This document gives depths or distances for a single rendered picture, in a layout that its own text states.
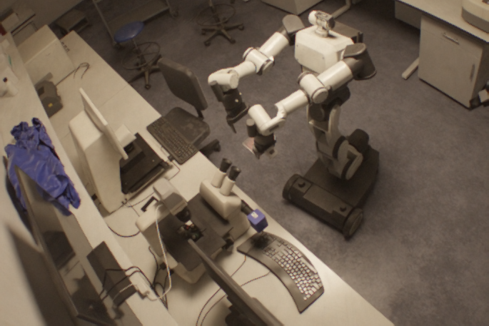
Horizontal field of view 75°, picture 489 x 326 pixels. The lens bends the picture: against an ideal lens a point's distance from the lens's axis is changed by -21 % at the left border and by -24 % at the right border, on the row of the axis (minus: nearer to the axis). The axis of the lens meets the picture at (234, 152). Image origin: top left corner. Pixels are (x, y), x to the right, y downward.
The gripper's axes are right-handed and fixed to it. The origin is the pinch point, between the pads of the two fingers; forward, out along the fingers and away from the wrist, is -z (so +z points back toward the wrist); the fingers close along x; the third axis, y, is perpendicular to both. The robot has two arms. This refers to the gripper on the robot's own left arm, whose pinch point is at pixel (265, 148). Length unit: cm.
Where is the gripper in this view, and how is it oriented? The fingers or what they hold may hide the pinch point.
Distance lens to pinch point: 184.4
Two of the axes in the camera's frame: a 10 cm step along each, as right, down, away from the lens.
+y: 6.5, 6.3, -4.2
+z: -1.1, -4.7, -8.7
